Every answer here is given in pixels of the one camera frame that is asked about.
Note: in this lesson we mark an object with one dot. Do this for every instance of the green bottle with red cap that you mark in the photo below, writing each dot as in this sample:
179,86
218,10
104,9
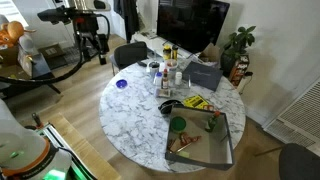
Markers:
211,123

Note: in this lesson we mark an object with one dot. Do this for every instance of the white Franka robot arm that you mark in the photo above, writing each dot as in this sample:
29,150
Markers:
20,143

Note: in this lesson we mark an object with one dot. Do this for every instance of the hot sauce bottle red cap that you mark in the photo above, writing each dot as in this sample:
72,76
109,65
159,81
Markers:
165,81

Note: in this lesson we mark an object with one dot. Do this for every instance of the clear bottle blue cap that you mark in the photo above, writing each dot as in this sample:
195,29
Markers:
158,79

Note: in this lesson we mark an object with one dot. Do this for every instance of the yellow vitamin bottle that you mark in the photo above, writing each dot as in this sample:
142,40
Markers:
166,53

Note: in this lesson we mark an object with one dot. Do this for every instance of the grey box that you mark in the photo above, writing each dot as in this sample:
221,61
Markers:
203,75

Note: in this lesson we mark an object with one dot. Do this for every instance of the grey-blue cardboard box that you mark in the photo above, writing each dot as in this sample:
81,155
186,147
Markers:
203,150

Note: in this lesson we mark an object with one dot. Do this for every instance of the flat cardboard box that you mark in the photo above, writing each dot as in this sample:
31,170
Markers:
51,53

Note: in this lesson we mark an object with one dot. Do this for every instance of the open cardboard box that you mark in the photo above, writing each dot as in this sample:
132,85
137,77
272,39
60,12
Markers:
20,61

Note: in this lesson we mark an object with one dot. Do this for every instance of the black round pouch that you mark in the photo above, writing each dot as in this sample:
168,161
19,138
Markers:
166,106

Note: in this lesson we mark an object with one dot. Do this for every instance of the clear acrylic tray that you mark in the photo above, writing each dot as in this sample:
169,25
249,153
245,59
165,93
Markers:
181,87

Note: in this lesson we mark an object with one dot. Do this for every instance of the clear plastic cup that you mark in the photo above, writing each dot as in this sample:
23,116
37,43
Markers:
171,66

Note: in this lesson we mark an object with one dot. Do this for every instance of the black remote control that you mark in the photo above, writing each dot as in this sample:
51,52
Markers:
142,63

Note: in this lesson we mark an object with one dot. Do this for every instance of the yellow thank-you packet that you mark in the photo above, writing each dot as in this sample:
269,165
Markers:
195,101

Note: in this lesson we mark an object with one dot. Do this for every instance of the green round lid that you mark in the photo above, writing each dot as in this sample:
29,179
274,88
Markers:
178,124

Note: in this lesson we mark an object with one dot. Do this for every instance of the blue round lid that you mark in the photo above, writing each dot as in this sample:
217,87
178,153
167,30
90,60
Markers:
121,84

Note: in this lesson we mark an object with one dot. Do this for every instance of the white TV stand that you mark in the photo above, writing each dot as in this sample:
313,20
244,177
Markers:
156,43

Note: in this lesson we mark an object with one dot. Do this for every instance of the dark grey chair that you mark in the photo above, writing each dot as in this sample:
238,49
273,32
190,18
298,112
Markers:
130,53
300,163

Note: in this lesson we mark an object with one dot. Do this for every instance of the red sauce packet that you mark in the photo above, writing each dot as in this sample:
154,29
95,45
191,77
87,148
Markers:
208,107

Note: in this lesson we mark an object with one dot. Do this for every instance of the brown paper bag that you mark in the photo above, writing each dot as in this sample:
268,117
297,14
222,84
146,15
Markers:
210,53

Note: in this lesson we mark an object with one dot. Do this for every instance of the yellow-green sticky note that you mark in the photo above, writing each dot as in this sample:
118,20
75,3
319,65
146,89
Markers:
183,154

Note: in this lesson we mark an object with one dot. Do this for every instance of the large black monitor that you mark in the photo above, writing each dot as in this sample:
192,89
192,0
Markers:
191,23

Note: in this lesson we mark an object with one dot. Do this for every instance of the dark hanging jacket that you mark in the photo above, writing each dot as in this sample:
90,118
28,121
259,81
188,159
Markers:
128,16

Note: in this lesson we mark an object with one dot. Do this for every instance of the orange printed carton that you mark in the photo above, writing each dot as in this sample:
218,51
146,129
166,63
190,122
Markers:
240,70

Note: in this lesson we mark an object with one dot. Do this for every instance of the green potted plant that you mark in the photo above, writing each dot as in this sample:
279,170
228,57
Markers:
238,41

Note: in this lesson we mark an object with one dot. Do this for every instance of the wooden robot platform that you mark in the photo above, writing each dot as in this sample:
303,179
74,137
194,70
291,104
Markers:
83,146

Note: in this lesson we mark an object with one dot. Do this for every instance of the black low bench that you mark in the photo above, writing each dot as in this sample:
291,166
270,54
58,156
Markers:
36,71

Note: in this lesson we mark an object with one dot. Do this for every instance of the orange stuffed toy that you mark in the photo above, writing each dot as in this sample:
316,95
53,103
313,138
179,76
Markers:
11,33

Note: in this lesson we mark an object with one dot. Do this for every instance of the black camera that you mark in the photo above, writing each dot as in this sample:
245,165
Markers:
55,15

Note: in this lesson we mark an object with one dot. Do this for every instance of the white wall vent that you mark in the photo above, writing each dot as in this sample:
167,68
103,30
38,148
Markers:
296,120

